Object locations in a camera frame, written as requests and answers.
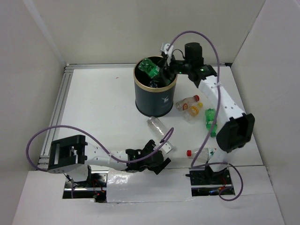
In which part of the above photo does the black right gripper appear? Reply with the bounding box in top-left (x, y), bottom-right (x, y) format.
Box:
top-left (152, 53), bottom-right (192, 85)

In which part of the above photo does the green bottle barcode label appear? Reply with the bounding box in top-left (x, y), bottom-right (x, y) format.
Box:
top-left (138, 58), bottom-right (160, 79)

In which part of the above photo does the clear bottle blue label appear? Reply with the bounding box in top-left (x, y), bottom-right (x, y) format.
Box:
top-left (148, 80), bottom-right (159, 88)

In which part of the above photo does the clear jar metal lid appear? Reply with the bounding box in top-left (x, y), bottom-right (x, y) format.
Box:
top-left (147, 117), bottom-right (168, 139)

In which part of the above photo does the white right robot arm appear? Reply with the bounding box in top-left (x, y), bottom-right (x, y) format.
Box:
top-left (158, 42), bottom-right (255, 184)

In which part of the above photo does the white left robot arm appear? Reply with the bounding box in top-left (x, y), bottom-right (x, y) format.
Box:
top-left (47, 135), bottom-right (173, 187)

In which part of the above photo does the dark bin with gold rim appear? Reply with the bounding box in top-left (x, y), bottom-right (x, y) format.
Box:
top-left (133, 62), bottom-right (177, 117)

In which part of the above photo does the silver tape sheet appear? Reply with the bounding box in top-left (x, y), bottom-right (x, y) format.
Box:
top-left (106, 169), bottom-right (193, 203)

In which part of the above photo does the clear bottle red cap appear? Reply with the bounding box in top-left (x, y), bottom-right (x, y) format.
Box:
top-left (175, 95), bottom-right (200, 112)

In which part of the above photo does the clear bottle red label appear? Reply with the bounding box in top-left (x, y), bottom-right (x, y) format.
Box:
top-left (186, 148), bottom-right (217, 163)

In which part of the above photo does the clear bottle yellow cap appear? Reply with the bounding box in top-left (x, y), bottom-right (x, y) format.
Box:
top-left (183, 102), bottom-right (203, 123)

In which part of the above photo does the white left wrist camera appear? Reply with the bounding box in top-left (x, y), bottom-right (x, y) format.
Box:
top-left (162, 142), bottom-right (173, 156)

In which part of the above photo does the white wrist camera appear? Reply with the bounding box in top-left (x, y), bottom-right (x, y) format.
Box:
top-left (160, 43), bottom-right (174, 64)
top-left (162, 142), bottom-right (173, 156)

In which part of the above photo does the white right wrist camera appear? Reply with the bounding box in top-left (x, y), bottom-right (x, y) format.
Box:
top-left (160, 43), bottom-right (174, 64)

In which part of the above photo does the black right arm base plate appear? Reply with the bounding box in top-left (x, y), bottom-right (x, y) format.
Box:
top-left (185, 166), bottom-right (235, 196)

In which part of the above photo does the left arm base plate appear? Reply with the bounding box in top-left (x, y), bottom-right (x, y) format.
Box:
top-left (62, 171), bottom-right (108, 203)

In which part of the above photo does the aluminium frame rail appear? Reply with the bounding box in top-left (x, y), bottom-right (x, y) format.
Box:
top-left (36, 62), bottom-right (233, 171)

